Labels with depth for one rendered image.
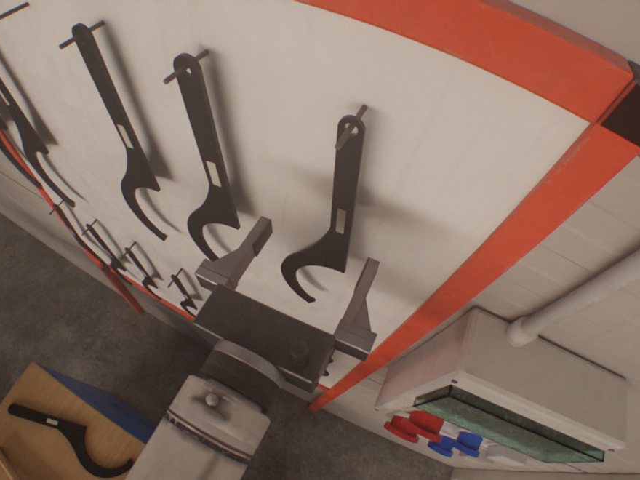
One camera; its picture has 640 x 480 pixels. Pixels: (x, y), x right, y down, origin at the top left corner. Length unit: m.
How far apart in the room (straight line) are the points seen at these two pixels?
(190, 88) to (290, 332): 0.32
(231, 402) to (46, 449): 1.53
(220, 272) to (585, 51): 0.39
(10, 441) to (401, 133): 1.82
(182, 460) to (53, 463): 1.48
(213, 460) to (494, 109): 0.40
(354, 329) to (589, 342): 0.53
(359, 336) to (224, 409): 0.14
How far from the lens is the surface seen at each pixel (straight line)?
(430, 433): 0.90
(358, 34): 0.38
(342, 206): 0.47
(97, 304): 2.95
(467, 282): 0.57
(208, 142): 0.52
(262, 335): 0.33
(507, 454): 0.99
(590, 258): 0.57
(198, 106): 0.48
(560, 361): 0.78
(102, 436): 1.68
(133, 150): 0.69
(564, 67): 0.35
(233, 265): 0.39
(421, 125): 0.40
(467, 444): 0.96
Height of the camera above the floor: 2.48
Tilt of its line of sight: 58 degrees down
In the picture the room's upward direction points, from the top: 13 degrees clockwise
